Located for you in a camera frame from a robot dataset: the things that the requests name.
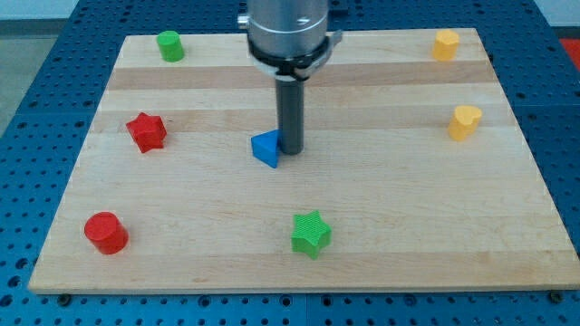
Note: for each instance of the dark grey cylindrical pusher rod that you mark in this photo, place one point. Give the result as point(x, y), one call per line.
point(290, 116)

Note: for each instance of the blue triangle block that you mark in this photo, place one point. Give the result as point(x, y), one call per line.
point(265, 147)

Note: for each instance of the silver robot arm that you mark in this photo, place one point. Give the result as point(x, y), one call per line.
point(288, 41)

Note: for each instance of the wooden board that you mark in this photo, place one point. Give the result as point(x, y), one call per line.
point(411, 209)

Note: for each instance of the green cylinder block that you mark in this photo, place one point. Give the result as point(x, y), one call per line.
point(170, 46)

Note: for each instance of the green star block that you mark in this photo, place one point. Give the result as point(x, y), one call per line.
point(310, 234)

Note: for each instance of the red star block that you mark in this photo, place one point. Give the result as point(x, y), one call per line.
point(147, 131)

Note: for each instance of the yellow pentagon block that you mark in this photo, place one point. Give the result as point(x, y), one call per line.
point(445, 45)

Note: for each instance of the yellow heart block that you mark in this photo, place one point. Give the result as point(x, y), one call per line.
point(464, 121)

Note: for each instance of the red cylinder block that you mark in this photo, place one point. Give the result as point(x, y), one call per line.
point(106, 232)

